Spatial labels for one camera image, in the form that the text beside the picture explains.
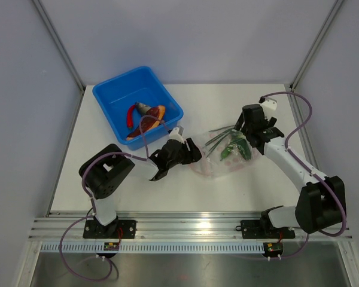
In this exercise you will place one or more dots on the aluminium mounting rail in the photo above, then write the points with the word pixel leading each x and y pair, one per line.
pixel 155 226

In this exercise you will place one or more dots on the green toy scallion strands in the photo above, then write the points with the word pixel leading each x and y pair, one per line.
pixel 217 140

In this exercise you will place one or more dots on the grey toy fish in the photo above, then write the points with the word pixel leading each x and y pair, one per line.
pixel 142 108

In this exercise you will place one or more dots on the green toy leaf vegetable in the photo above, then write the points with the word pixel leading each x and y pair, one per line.
pixel 242 146

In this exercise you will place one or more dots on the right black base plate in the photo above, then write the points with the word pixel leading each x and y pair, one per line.
pixel 260 229

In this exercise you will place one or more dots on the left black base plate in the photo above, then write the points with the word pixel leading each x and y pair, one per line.
pixel 118 229

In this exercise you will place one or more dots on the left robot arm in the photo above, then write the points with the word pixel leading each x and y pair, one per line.
pixel 102 174

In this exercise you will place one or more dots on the aluminium frame post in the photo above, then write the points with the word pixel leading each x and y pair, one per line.
pixel 45 18
pixel 317 42

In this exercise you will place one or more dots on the right small circuit board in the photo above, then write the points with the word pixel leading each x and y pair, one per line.
pixel 274 247

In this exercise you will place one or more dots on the white slotted cable duct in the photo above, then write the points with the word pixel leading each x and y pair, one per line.
pixel 157 247

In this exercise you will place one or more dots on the left aluminium frame post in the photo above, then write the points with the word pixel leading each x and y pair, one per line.
pixel 45 18

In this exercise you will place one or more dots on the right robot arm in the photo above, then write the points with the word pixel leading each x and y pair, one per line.
pixel 321 202

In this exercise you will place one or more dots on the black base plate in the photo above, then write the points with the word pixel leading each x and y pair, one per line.
pixel 260 229
pixel 118 229

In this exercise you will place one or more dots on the orange toy food piece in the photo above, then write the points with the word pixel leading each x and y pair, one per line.
pixel 147 123

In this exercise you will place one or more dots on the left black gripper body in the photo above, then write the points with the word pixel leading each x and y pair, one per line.
pixel 182 153

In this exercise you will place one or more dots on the small circuit board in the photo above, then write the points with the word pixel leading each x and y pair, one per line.
pixel 274 247
pixel 111 246

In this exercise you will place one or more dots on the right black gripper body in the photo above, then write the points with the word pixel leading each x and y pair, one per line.
pixel 270 122

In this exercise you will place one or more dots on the blue plastic bin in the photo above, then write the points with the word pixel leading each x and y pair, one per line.
pixel 116 95

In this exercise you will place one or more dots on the right aluminium frame post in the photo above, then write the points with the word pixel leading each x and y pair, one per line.
pixel 317 42

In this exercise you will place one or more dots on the left small circuit board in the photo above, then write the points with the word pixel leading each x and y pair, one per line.
pixel 111 246

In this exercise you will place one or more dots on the clear zip top bag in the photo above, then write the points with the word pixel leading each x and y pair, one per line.
pixel 212 166

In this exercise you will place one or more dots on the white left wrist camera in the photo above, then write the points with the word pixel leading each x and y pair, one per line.
pixel 176 134

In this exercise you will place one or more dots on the red toy chili pepper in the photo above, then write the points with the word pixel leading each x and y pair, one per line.
pixel 129 117

